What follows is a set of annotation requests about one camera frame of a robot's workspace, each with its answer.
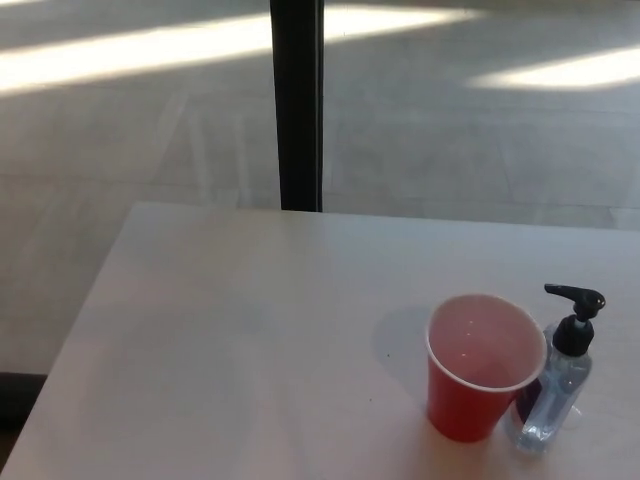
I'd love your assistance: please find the clear hand soap pump bottle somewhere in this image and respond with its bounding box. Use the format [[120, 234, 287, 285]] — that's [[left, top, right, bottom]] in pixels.
[[506, 282, 608, 454]]

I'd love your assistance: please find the red plastic cup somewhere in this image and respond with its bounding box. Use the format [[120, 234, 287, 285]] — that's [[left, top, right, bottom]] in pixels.
[[424, 293, 548, 443]]

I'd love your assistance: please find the black vertical window frame post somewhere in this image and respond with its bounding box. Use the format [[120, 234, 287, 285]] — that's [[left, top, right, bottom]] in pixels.
[[268, 0, 327, 213]]

